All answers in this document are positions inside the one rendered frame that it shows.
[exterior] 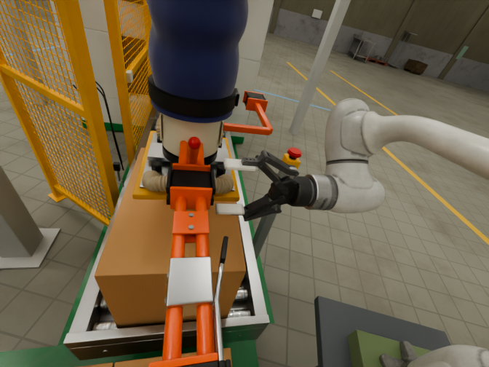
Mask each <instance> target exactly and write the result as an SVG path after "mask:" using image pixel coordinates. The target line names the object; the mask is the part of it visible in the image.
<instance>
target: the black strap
mask: <svg viewBox="0 0 489 367"><path fill-rule="evenodd" d="M148 94H149V97H150V99H152V101H153V102H155V104H157V105H158V106H160V107H162V108H164V109H166V110H168V111H171V112H175V113H177V114H182V115H186V116H191V117H219V116H222V115H224V114H227V113H229V112H231V111H232V110H233V109H234V107H235V106H238V102H239V91H238V89H237V88H234V91H233V93H232V94H231V95H230V96H228V97H226V98H221V99H216V100H197V99H191V98H184V97H179V96H177V95H171V94H169V93H168V92H165V91H164V90H161V89H159V88H158V87H157V86H156V85H155V84H154V78H153V75H152V74H151V75H150V76H149V77H148Z"/></svg>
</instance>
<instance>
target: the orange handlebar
mask: <svg viewBox="0 0 489 367"><path fill-rule="evenodd" d="M254 108H255V110H256V112H257V115H258V117H259V119H260V121H261V123H262V125H263V126H262V127H258V126H251V125H239V124H232V123H225V122H224V126H223V130H224V131H231V132H238V133H252V134H259V135H270V134H272V131H273V128H272V126H271V124H270V122H269V120H268V118H267V117H266V115H265V113H264V111H263V109H262V107H261V105H260V104H259V103H255V105H254ZM187 155H188V143H187V142H186V141H181V142H180V151H179V160H178V163H182V164H187ZM196 165H204V149H203V143H202V142H201V146H200V147H199V154H198V157H197V161H196ZM208 234H209V221H208V212H207V201H206V198H205V197H197V198H196V211H186V198H185V197H183V196H179V197H176V198H175V211H174V215H173V224H172V247H171V257H170V258H185V243H193V242H195V243H196V257H205V256H210V251H209V237H208ZM182 325H183V309H182V308H180V307H172V308H169V309H166V318H165V327H164V344H163V353H162V360H169V359H175V358H181V348H182ZM214 352H215V340H214V327H213V314H212V305H210V304H203V305H200V306H198V307H197V308H196V353H197V355H203V354H208V353H214Z"/></svg>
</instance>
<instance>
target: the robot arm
mask: <svg viewBox="0 0 489 367"><path fill-rule="evenodd" d="M397 141H404V142H409V143H414V144H416V145H418V146H421V147H423V148H425V149H427V150H429V151H431V152H433V153H435V154H437V155H439V156H441V157H443V158H445V159H447V160H449V161H451V162H453V163H455V164H457V165H459V166H461V167H463V168H464V169H466V170H468V171H470V172H472V173H474V174H476V175H478V176H480V177H482V178H484V179H486V180H488V181H489V139H488V138H484V137H482V136H480V135H476V134H474V133H471V132H468V131H465V130H462V129H460V128H457V127H454V126H451V125H448V124H445V123H443V122H439V121H437V120H433V119H429V118H426V117H417V116H408V115H398V116H387V117H383V116H380V115H378V114H377V113H375V112H374V111H370V109H369V107H368V106H367V104H366V103H365V102H363V101H362V100H359V99H356V98H348V99H345V100H342V101H340V102H339V103H337V104H336V105H335V106H334V107H333V108H332V110H331V111H330V114H329V116H328V118H327V124H326V130H325V156H326V169H325V174H323V175H319V174H308V175H305V176H298V175H299V172H298V170H297V168H296V166H294V165H288V164H287V163H285V162H283V161H282V160H280V159H278V158H277V157H275V156H274V155H272V154H270V153H269V152H267V151H266V150H263V151H261V155H256V156H255V158H252V157H243V158H242V159H226V158H224V159H223V164H224V169H225V170H247V171H258V167H259V168H260V169H261V170H262V171H263V172H264V173H265V174H266V175H267V176H268V177H269V178H270V179H271V180H272V181H273V183H271V188H270V189H269V191H268V193H267V194H265V195H264V197H262V198H260V199H258V200H256V201H254V202H251V203H250V204H248V205H245V206H243V204H215V211H216V214H230V215H232V216H233V215H235V216H243V218H244V221H250V220H253V219H256V218H260V217H263V216H267V215H270V214H273V213H281V212H282V211H281V206H282V205H283V204H288V205H291V206H293V207H304V208H305V209H307V210H330V211H333V212H334V213H363V212H368V211H371V210H374V209H376V208H378V207H379V206H380V205H381V204H382V202H383V201H384V198H385V189H384V187H383V185H382V184H381V183H380V182H379V181H378V180H377V179H376V178H374V177H373V176H371V173H370V169H369V164H368V160H369V157H371V156H372V155H374V154H377V153H379V152H380V151H381V149H382V148H383V147H384V146H385V145H386V144H389V143H393V142H397ZM266 162H267V163H268V164H270V165H272V166H273V167H275V168H276V169H278V170H281V171H282V172H283V173H285V174H287V175H286V176H285V177H283V178H280V177H279V176H278V175H277V173H275V172H274V171H273V170H272V169H271V168H270V167H269V166H268V165H267V164H266ZM269 198H270V199H271V200H272V201H270V199H269ZM399 346H400V350H401V354H402V359H398V358H393V357H391V356H389V355H387V354H382V355H381V356H380V358H379V359H380V362H381V365H382V366H383V367H489V350H487V349H485V348H481V347H475V346H470V345H462V344H457V345H450V346H446V347H442V348H439V349H437V350H433V351H431V352H428V353H426V354H424V355H422V356H420V357H418V356H417V354H416V353H415V351H414V349H413V348H412V346H411V344H410V343H409V342H407V341H405V342H403V341H401V342H400V343H399Z"/></svg>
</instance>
